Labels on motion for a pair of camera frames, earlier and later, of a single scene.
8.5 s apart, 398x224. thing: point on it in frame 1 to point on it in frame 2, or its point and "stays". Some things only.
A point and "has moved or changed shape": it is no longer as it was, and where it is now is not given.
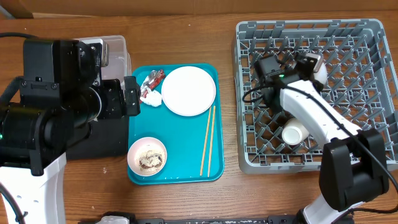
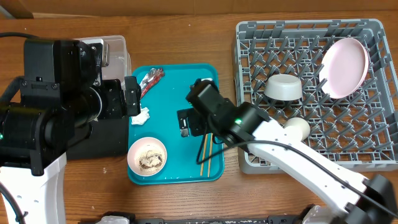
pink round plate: (188, 91) to (344, 68)
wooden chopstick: (205, 142) stays
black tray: (109, 137) stays
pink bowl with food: (147, 156) stays
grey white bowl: (320, 73) has moved or changed shape
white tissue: (153, 98) to (142, 117)
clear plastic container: (119, 66) stays
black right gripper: (317, 84) to (198, 125)
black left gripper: (116, 107) stays
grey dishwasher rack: (360, 84) stays
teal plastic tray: (180, 107) stays
